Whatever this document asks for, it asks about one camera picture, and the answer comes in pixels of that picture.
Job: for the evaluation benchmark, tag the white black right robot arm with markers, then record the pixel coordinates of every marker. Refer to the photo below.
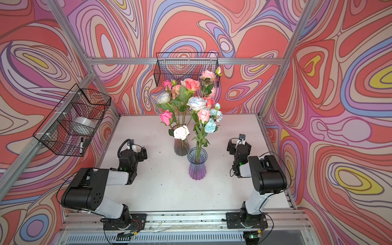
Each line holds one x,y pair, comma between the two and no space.
268,180

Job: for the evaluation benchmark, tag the turquoise spray rose stem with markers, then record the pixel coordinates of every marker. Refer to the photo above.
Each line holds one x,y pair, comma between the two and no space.
215,117

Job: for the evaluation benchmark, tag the black wire basket back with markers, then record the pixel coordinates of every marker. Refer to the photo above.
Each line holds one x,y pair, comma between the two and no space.
182,65

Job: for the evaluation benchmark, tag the small pink bud rose stem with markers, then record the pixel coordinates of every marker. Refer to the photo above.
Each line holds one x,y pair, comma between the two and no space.
210,82

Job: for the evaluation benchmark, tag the pale blue rose stem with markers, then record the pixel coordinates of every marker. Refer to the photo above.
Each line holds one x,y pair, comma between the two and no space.
164,104

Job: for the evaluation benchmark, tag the pink grey glass vase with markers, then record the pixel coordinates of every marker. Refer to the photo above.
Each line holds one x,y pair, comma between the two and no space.
181,148

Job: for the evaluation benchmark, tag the cream pink rose stem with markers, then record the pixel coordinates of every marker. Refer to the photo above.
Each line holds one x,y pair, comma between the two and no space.
198,149

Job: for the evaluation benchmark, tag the black wire basket left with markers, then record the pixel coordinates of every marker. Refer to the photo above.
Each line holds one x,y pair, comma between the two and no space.
62,135

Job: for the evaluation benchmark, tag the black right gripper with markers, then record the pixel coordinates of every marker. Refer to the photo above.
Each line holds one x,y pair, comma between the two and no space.
231,147

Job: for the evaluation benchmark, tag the purple blue glass vase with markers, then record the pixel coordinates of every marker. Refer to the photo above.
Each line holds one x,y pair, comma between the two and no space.
197,171

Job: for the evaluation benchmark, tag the pink spray rose stem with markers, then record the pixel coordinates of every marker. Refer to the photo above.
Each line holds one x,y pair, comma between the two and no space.
174,93

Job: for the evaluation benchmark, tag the black wire basket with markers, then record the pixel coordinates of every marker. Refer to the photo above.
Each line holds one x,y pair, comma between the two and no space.
182,65
62,135

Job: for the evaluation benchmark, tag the light blue rose stem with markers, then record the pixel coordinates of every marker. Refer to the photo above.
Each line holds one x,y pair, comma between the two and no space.
196,103

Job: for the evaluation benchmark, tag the white tape roll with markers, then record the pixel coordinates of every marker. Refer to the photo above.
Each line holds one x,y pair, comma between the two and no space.
85,122

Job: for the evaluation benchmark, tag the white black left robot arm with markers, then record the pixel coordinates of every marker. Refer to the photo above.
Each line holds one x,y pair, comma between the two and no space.
86,192

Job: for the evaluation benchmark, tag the coral pink rose stem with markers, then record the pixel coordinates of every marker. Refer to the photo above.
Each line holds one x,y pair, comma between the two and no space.
188,87

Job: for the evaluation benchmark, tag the pale pink rose stem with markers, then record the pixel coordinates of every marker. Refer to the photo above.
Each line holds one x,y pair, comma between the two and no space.
201,118

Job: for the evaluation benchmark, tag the aluminium frame post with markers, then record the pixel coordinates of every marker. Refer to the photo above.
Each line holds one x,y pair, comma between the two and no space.
73,39

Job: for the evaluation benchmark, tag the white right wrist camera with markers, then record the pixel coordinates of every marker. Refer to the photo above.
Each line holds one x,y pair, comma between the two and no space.
241,139

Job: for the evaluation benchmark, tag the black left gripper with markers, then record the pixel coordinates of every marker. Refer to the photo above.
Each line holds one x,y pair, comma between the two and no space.
139,154

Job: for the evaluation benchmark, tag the bright pink rose stem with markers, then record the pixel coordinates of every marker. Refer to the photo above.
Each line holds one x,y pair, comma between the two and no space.
167,85

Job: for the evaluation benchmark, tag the red pink rose stem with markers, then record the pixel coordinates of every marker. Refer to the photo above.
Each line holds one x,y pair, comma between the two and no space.
209,102

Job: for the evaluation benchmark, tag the magenta rose stem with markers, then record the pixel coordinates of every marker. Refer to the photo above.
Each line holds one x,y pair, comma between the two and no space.
167,119

